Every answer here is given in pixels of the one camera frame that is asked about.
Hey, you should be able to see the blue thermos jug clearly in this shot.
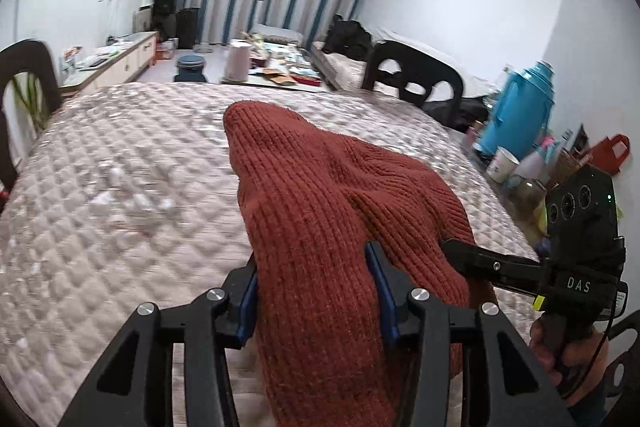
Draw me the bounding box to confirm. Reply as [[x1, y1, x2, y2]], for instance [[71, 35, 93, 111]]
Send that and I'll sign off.
[[477, 61, 557, 162]]

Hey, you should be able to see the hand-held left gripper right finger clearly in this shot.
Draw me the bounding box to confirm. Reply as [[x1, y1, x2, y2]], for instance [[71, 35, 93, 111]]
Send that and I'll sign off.
[[365, 241, 576, 427]]

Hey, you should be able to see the cluttered coffee table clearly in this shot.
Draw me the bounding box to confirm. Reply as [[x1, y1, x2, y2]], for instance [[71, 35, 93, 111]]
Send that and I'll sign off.
[[220, 38, 335, 92]]

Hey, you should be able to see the black backpack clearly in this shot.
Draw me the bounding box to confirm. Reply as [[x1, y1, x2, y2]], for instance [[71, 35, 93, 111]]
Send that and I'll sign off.
[[322, 18, 375, 62]]

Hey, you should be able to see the beige quilted table cover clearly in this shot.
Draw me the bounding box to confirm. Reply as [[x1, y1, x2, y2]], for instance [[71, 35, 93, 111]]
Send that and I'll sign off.
[[0, 82, 541, 427]]

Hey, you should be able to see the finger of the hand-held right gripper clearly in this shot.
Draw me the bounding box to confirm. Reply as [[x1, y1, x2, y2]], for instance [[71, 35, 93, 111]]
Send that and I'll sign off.
[[440, 238, 545, 290]]

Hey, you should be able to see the white low cabinet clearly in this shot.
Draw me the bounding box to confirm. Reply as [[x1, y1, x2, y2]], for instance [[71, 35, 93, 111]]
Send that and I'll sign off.
[[60, 32, 160, 95]]

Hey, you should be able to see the red bag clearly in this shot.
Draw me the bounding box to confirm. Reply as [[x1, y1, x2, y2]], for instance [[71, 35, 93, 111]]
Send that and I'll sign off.
[[590, 134, 631, 172]]

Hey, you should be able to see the wicker basket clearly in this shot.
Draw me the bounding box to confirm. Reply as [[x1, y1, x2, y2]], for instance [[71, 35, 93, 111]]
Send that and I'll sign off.
[[550, 149, 586, 192]]

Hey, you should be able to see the dark wooden chair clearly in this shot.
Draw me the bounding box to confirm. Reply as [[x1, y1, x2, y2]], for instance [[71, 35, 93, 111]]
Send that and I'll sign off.
[[361, 40, 465, 128], [0, 39, 63, 212]]

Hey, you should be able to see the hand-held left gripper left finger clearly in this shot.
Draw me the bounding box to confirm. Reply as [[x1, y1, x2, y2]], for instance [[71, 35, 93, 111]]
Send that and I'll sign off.
[[59, 254, 261, 427]]

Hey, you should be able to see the white paper cup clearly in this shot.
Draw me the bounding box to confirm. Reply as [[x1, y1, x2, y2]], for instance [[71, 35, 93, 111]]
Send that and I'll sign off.
[[486, 146, 521, 184]]

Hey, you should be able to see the blue round stool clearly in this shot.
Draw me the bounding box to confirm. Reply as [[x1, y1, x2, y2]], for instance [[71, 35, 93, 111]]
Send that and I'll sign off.
[[174, 54, 208, 84]]

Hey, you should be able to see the rust red knitted sweater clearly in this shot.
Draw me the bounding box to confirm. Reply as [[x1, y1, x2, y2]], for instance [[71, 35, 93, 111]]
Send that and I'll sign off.
[[223, 101, 498, 427]]

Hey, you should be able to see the black bag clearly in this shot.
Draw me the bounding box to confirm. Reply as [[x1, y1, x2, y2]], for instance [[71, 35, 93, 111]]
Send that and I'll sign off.
[[152, 0, 177, 42]]

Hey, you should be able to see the person's right hand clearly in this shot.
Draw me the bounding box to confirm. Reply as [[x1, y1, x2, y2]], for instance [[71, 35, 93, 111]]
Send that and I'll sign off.
[[530, 314, 608, 386]]

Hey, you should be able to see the black heater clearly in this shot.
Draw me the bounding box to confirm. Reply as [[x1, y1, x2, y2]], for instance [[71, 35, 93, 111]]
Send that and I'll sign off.
[[177, 7, 202, 50]]

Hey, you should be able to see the green potted plant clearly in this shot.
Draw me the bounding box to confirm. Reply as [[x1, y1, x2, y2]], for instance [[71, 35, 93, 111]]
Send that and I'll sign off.
[[12, 74, 48, 132]]

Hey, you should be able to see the light grey sofa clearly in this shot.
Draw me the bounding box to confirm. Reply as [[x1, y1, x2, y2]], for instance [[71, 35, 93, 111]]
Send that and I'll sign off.
[[312, 27, 491, 108]]

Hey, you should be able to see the pale pink kettle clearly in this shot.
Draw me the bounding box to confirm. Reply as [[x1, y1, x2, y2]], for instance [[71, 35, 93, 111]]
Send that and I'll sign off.
[[225, 43, 251, 82]]

